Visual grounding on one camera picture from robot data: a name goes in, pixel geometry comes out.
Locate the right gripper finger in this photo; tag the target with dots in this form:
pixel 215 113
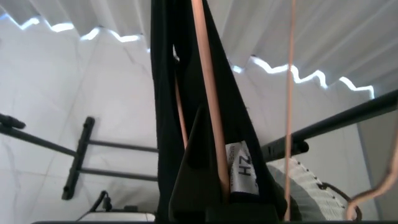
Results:
pixel 196 180

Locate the black garment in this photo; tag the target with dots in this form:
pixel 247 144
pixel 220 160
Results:
pixel 186 62

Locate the white laundry basket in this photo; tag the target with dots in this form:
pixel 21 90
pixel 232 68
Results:
pixel 311 189

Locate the black clothes rack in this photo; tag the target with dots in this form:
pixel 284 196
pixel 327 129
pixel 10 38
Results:
pixel 342 119

